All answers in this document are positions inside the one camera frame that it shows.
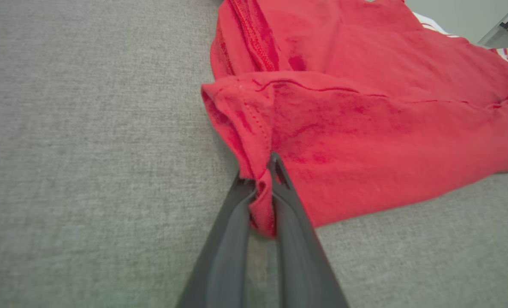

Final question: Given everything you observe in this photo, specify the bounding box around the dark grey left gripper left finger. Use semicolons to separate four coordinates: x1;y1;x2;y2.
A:
175;171;258;308

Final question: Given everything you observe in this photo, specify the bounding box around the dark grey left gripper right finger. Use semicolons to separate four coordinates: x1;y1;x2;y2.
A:
267;152;351;308

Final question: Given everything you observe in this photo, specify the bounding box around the red jersey with black lettering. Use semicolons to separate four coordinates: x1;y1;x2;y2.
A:
201;0;508;238

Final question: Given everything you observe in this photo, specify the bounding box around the grey fabric sofa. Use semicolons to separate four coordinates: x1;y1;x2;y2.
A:
0;0;508;308

